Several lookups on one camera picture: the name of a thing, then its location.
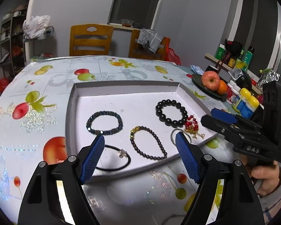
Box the white plastic bag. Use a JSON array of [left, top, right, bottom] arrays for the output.
[[23, 15, 51, 40]]

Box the red plastic bag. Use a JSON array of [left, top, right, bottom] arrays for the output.
[[164, 37, 181, 66]]

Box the large black bead bracelet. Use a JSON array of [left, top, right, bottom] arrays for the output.
[[155, 99, 188, 127]]

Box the small black bead bracelet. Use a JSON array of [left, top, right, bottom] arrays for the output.
[[130, 125, 168, 161]]

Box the fruit pattern tablecloth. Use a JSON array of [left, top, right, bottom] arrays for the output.
[[0, 56, 233, 224]]

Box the dark blue beaded bracelet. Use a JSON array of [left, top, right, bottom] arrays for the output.
[[86, 111, 124, 136]]

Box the red apple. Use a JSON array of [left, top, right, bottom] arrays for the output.
[[201, 71, 220, 92]]

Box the left wooden chair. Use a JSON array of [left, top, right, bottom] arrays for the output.
[[69, 24, 114, 56]]

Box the black mug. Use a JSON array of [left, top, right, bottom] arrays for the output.
[[206, 65, 218, 73]]

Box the person's right hand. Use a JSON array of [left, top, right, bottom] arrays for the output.
[[240, 154, 280, 198]]

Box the yellow cap bottle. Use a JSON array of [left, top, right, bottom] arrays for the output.
[[232, 88, 251, 113], [241, 96, 259, 119]]

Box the grey checked cloth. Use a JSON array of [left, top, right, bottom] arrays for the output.
[[138, 29, 163, 53]]

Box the red bag on floor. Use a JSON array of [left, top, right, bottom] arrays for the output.
[[0, 77, 12, 93]]

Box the green box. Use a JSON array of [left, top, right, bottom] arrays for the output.
[[214, 44, 226, 60]]

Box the white cap red bottle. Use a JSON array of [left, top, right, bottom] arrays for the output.
[[226, 80, 241, 105]]

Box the green bottle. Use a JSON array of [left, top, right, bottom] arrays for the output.
[[242, 46, 254, 72]]

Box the person's right forearm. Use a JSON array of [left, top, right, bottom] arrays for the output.
[[259, 166, 281, 224]]

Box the window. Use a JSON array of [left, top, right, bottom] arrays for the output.
[[108, 0, 161, 29]]

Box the dark fruit plate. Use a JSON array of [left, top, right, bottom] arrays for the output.
[[192, 74, 227, 102]]

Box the wooden wall shelf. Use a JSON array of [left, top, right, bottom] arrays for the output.
[[204, 53, 263, 94]]

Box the metal storage rack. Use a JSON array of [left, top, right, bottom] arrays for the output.
[[0, 4, 27, 78]]

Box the wooden chair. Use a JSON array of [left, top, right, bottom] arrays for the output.
[[69, 24, 114, 56], [129, 29, 170, 60]]

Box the white shallow tray box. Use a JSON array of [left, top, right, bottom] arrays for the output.
[[65, 81, 211, 179]]

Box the small silver ring bangle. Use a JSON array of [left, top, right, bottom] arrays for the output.
[[170, 128, 192, 146]]

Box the red bead gold chain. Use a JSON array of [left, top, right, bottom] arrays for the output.
[[184, 114, 206, 140]]

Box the right wooden chair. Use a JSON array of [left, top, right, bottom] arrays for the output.
[[129, 29, 170, 60]]

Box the orange fruit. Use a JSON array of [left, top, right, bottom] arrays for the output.
[[217, 80, 228, 95]]

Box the black cord necklace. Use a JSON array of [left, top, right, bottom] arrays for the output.
[[94, 144, 132, 172]]

